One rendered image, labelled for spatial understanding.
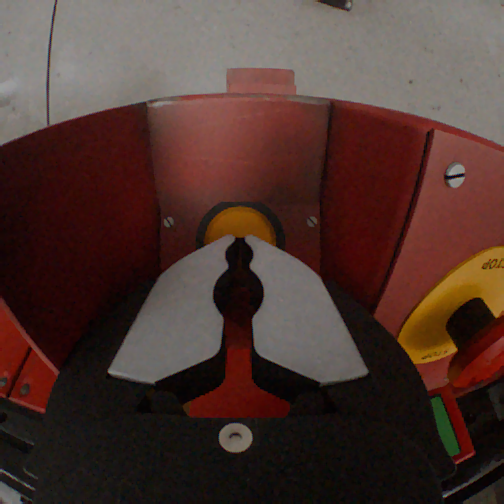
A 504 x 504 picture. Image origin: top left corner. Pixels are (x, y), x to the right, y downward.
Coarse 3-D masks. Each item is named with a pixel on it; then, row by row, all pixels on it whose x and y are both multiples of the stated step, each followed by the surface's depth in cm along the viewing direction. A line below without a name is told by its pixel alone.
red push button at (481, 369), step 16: (464, 304) 8; (480, 304) 8; (448, 320) 9; (464, 320) 8; (480, 320) 7; (496, 320) 6; (464, 336) 7; (480, 336) 6; (496, 336) 6; (464, 352) 7; (480, 352) 6; (496, 352) 6; (448, 368) 7; (464, 368) 6; (480, 368) 6; (496, 368) 6; (464, 384) 7
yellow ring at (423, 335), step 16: (480, 256) 7; (496, 256) 7; (464, 272) 7; (480, 272) 7; (496, 272) 7; (432, 288) 8; (448, 288) 7; (464, 288) 8; (480, 288) 8; (496, 288) 8; (416, 304) 8; (432, 304) 8; (448, 304) 8; (496, 304) 8; (416, 320) 8; (432, 320) 8; (400, 336) 9; (416, 336) 9; (432, 336) 9; (448, 336) 9; (416, 352) 10; (432, 352) 10; (448, 352) 10
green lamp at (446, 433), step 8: (432, 400) 13; (440, 400) 13; (440, 408) 12; (440, 416) 12; (440, 424) 11; (448, 424) 11; (440, 432) 11; (448, 432) 11; (448, 440) 10; (448, 448) 10; (456, 448) 9
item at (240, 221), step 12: (216, 216) 14; (228, 216) 14; (240, 216) 14; (252, 216) 14; (264, 216) 14; (216, 228) 14; (228, 228) 14; (240, 228) 14; (252, 228) 14; (264, 228) 14; (204, 240) 14; (264, 240) 14; (240, 252) 14; (240, 264) 14; (240, 276) 14
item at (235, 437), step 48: (96, 432) 4; (144, 432) 4; (192, 432) 4; (240, 432) 4; (288, 432) 4; (336, 432) 4; (384, 432) 4; (48, 480) 2; (96, 480) 3; (144, 480) 3; (192, 480) 3; (240, 480) 3; (288, 480) 3; (336, 480) 3; (384, 480) 3; (432, 480) 3
